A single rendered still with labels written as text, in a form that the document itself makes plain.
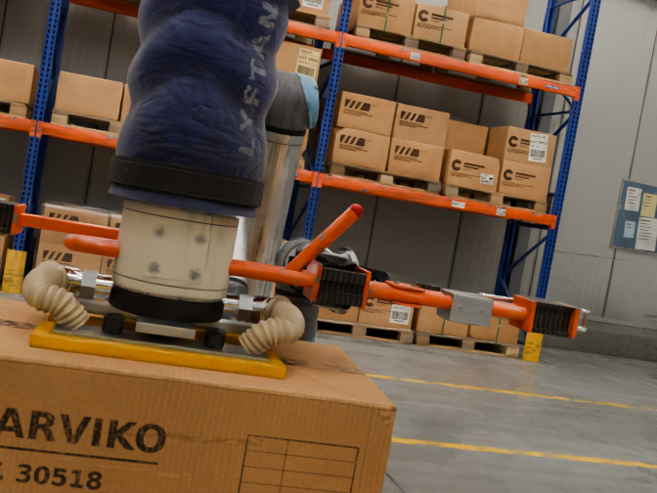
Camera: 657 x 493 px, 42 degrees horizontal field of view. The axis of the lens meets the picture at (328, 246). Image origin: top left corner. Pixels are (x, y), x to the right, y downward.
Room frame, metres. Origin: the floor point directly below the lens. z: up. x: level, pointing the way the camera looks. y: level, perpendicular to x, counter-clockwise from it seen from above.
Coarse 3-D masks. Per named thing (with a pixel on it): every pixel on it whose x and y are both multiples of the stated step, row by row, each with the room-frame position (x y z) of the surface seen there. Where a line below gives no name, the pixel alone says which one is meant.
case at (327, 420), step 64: (0, 320) 1.22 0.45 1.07; (0, 384) 1.02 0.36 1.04; (64, 384) 1.03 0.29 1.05; (128, 384) 1.05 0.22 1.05; (192, 384) 1.06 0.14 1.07; (256, 384) 1.09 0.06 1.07; (320, 384) 1.16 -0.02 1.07; (0, 448) 1.02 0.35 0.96; (64, 448) 1.03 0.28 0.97; (128, 448) 1.05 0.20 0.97; (192, 448) 1.06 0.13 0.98; (256, 448) 1.08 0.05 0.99; (320, 448) 1.10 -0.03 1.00; (384, 448) 1.11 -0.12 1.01
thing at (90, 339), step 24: (48, 336) 1.09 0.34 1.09; (72, 336) 1.10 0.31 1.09; (96, 336) 1.11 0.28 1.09; (120, 336) 1.13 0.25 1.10; (144, 336) 1.16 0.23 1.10; (168, 336) 1.19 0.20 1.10; (216, 336) 1.17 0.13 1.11; (144, 360) 1.11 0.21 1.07; (168, 360) 1.12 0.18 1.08; (192, 360) 1.12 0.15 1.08; (216, 360) 1.13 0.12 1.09; (240, 360) 1.14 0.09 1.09; (264, 360) 1.16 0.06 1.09
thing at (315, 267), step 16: (320, 272) 1.26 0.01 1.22; (336, 272) 1.26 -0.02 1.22; (352, 272) 1.27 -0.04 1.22; (368, 272) 1.28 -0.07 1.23; (304, 288) 1.33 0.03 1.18; (320, 288) 1.26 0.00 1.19; (336, 288) 1.27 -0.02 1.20; (352, 288) 1.27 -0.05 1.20; (368, 288) 1.28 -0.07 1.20; (352, 304) 1.27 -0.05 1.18
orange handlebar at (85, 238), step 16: (32, 224) 1.45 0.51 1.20; (48, 224) 1.46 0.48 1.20; (64, 224) 1.46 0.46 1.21; (80, 224) 1.47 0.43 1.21; (64, 240) 1.22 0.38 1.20; (80, 240) 1.20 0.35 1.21; (96, 240) 1.21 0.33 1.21; (112, 240) 1.26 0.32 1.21; (112, 256) 1.22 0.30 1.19; (240, 272) 1.25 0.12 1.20; (256, 272) 1.25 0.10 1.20; (272, 272) 1.26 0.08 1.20; (288, 272) 1.27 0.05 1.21; (304, 272) 1.31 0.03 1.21; (384, 288) 1.30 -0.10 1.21; (400, 288) 1.30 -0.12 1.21; (416, 288) 1.31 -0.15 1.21; (400, 304) 1.30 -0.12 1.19; (416, 304) 1.32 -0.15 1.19; (432, 304) 1.31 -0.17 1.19; (448, 304) 1.32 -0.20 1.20; (496, 304) 1.34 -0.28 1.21; (512, 304) 1.39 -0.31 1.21
